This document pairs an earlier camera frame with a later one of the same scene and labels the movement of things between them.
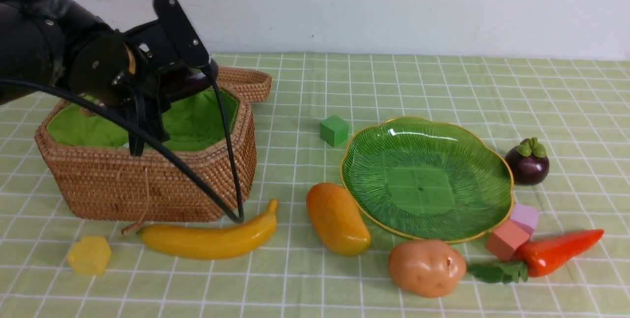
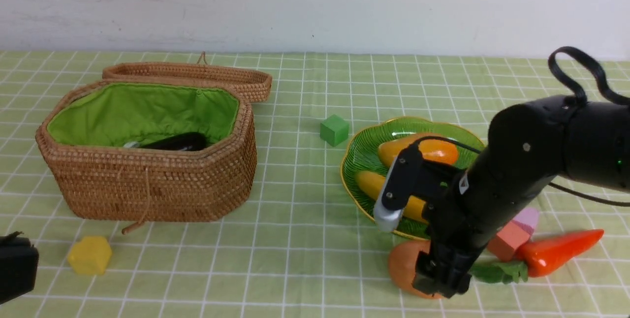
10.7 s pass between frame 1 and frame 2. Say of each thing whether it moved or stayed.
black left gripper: moved
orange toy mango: moved
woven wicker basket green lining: stayed
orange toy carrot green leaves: stayed
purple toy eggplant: moved
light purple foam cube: stayed
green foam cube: stayed
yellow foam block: stayed
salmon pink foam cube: stayed
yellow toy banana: moved
